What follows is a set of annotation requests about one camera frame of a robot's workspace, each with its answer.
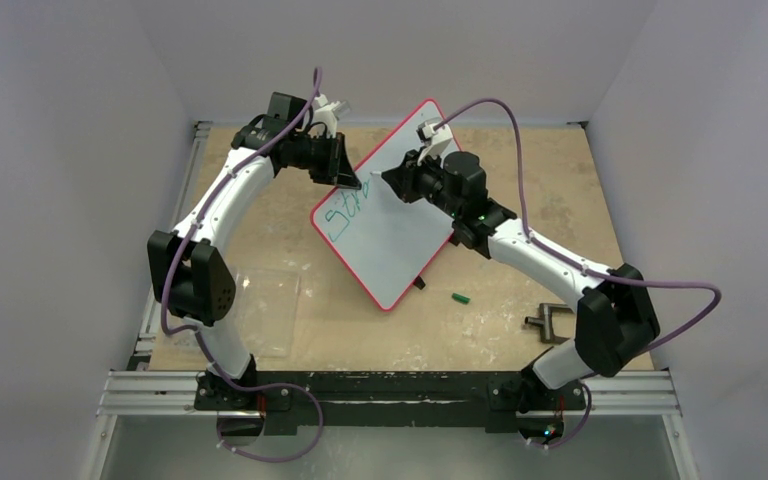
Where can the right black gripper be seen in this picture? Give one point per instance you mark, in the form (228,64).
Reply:
(411,181)

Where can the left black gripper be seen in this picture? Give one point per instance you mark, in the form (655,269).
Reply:
(343,173)

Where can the red-framed whiteboard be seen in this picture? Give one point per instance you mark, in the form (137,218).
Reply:
(384,243)

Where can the green marker cap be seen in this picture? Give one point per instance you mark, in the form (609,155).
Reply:
(460,298)

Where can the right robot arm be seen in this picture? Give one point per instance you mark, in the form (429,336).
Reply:
(615,318)

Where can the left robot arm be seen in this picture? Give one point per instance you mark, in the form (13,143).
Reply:
(191,280)

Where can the clear plastic screw box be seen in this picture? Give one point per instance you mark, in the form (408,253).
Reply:
(265,310)

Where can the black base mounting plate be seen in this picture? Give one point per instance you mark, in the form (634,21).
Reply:
(493,401)

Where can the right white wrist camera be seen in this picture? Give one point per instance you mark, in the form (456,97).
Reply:
(436,136)

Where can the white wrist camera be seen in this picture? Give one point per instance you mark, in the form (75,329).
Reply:
(327,113)
(436,136)

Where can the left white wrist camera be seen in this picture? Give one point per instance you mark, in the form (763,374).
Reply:
(327,113)

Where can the grey metal crank handle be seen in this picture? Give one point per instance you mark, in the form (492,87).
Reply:
(544,322)

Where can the aluminium frame rail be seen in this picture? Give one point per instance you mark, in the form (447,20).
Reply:
(169,393)

